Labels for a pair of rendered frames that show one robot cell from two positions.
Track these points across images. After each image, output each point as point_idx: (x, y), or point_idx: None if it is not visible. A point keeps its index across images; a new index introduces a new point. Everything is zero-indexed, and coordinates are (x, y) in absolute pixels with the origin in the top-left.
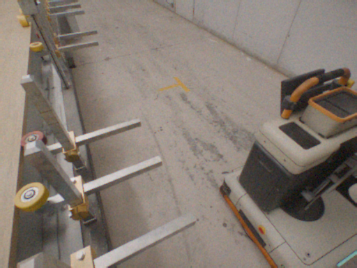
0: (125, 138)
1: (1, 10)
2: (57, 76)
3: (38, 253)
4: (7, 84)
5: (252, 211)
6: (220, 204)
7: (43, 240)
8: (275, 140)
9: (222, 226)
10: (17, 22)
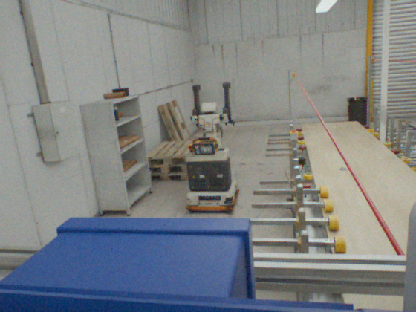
0: (267, 251)
1: (386, 243)
2: (305, 208)
3: None
4: (318, 158)
5: (233, 187)
6: (235, 212)
7: (309, 163)
8: (227, 151)
9: (243, 207)
10: (338, 204)
